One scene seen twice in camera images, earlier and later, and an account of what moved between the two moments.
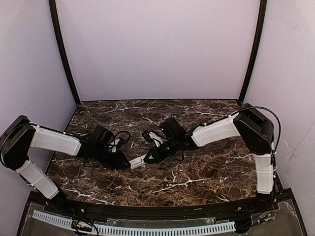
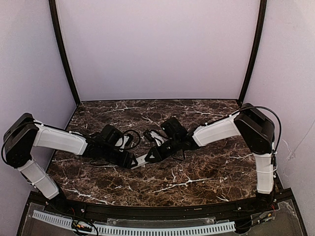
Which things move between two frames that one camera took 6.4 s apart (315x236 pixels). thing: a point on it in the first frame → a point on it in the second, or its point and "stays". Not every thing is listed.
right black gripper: x=160 y=152 stays
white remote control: x=137 y=162 stays
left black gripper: x=114 y=157 → x=128 y=159
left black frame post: x=60 y=44 stays
